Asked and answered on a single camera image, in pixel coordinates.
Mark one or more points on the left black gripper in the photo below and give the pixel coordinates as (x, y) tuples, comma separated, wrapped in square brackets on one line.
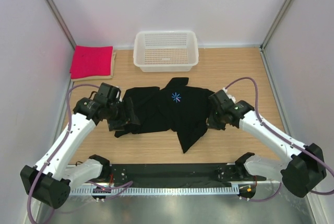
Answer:
[(124, 114)]

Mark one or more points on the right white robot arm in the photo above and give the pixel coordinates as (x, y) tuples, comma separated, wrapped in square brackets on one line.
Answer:
[(299, 168)]

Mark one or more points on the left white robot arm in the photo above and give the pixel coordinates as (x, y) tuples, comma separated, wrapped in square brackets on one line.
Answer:
[(49, 181)]

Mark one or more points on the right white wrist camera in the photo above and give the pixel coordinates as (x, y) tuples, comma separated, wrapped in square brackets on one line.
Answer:
[(229, 94)]

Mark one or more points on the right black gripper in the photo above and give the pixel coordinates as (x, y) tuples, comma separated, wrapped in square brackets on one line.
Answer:
[(212, 119)]

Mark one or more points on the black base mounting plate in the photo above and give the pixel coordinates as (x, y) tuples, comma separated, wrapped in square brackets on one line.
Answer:
[(184, 175)]

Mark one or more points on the folded beige t-shirt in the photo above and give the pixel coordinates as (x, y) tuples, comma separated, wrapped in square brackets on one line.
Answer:
[(112, 62)]

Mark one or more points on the folded pink t-shirt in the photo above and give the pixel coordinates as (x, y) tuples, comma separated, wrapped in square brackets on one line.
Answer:
[(91, 63)]

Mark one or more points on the black t-shirt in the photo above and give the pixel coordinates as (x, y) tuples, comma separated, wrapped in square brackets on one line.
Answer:
[(177, 107)]

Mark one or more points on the white perforated plastic basket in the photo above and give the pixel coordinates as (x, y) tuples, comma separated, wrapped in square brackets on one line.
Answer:
[(166, 51)]

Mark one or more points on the white slotted cable duct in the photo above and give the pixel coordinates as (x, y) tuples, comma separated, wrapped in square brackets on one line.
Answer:
[(90, 190)]

